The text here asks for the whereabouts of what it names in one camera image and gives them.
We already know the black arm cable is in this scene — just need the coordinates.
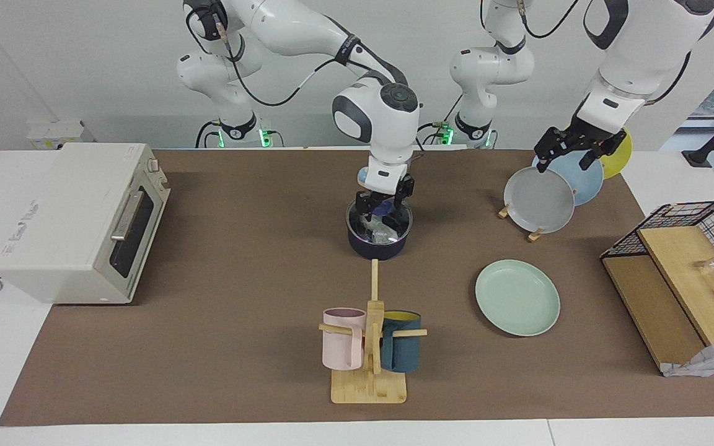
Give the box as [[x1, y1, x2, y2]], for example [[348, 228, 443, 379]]
[[517, 0, 582, 39], [211, 12, 358, 107]]

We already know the white toaster oven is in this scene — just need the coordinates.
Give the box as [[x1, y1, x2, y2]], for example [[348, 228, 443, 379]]
[[0, 142, 172, 305]]

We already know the grey plate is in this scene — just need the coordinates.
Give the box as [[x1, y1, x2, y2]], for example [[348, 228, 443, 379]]
[[504, 167, 576, 234]]

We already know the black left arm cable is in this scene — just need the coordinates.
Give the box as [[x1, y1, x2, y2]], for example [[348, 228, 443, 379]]
[[517, 0, 582, 39]]

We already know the light blue plate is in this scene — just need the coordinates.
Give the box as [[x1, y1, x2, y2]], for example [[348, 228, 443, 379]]
[[540, 149, 604, 206]]

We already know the brown table mat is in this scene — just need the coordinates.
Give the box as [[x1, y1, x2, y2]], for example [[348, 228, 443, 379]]
[[0, 149, 714, 427]]

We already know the pink mug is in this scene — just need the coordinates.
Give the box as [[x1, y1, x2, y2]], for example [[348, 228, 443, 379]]
[[322, 308, 367, 371]]

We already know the wooden mug tree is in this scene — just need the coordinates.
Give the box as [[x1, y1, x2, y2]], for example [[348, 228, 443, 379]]
[[319, 259, 428, 404]]

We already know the white power box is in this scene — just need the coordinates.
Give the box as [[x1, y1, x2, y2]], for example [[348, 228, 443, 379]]
[[27, 121, 94, 151]]

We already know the yellow plate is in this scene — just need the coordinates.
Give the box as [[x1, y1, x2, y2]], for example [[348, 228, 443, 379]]
[[599, 127, 633, 180]]

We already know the brown wooden board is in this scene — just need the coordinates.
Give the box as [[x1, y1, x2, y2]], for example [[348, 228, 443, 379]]
[[602, 255, 705, 372]]

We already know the wooden plate rack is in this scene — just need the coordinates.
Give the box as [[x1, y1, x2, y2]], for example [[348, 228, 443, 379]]
[[498, 202, 544, 242]]

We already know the dark blue saucepan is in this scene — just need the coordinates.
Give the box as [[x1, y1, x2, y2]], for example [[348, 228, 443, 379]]
[[346, 193, 413, 261]]

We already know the dark teal mug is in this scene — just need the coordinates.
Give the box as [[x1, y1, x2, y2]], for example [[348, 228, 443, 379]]
[[380, 310, 422, 374]]

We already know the grey patterned cloth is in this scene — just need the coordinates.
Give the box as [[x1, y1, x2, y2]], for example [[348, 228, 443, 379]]
[[661, 336, 714, 377]]

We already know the glass lid with blue knob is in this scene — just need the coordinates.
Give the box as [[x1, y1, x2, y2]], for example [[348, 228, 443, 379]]
[[346, 195, 413, 243]]

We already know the light green plate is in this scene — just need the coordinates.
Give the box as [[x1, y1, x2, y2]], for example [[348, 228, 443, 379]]
[[475, 259, 561, 337]]

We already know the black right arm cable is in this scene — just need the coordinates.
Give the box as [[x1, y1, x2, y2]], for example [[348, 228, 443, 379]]
[[211, 12, 358, 107]]

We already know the clear plastic bag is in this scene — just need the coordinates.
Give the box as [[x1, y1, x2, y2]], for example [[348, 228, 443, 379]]
[[359, 211, 402, 243]]

